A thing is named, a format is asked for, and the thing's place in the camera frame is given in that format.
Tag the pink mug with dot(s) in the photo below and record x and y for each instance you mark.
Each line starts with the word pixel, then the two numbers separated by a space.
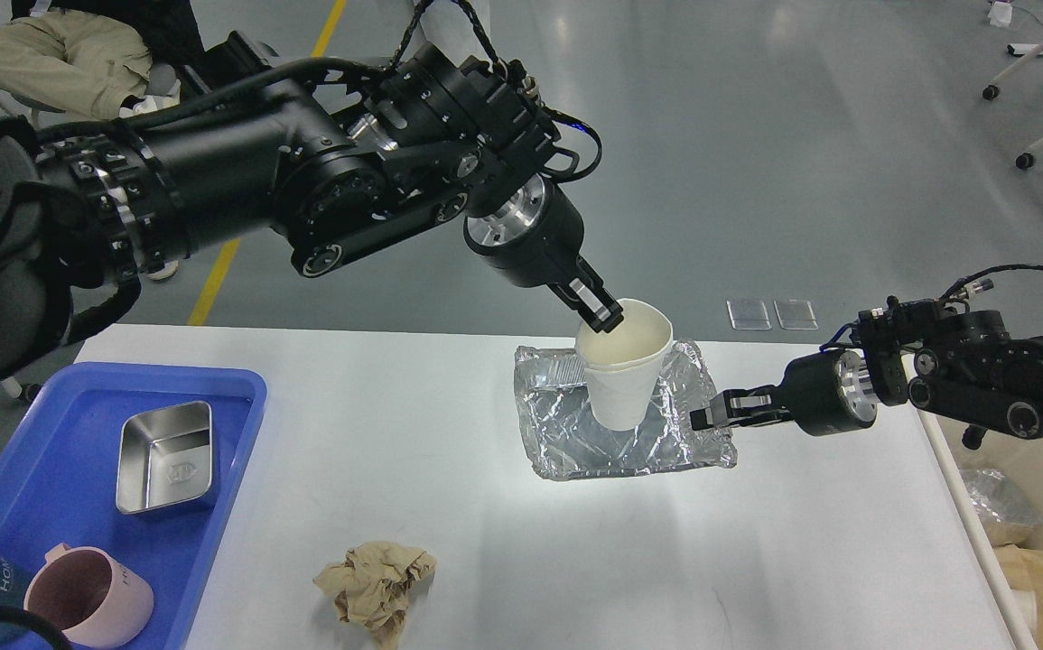
pixel 90 597

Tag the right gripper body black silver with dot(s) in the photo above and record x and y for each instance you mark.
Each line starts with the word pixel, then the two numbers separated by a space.
pixel 839 390

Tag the clear floor marker plate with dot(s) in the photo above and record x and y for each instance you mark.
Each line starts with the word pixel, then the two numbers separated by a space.
pixel 795 314

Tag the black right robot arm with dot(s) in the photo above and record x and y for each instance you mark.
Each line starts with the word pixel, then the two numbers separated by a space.
pixel 939 355

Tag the aluminium foil tray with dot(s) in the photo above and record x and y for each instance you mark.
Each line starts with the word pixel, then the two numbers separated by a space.
pixel 563 440

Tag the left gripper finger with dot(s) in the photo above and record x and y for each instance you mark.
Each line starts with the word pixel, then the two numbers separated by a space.
pixel 583 292

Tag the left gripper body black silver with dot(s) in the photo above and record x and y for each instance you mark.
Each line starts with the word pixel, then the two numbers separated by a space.
pixel 535 238

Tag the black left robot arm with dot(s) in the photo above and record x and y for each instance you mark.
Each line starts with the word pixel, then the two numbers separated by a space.
pixel 343 158

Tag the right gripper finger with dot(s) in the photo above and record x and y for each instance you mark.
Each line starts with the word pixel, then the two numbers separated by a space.
pixel 741 407

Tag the seated person khaki trousers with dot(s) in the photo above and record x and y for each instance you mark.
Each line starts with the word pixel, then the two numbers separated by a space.
pixel 94 58

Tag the white paper cup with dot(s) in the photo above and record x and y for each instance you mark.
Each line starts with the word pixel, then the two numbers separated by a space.
pixel 621 367

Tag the blue plastic tray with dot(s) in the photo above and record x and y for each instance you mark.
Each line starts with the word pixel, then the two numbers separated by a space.
pixel 58 479

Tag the stainless steel rectangular container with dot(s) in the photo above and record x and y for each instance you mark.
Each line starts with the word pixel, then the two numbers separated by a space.
pixel 168 462

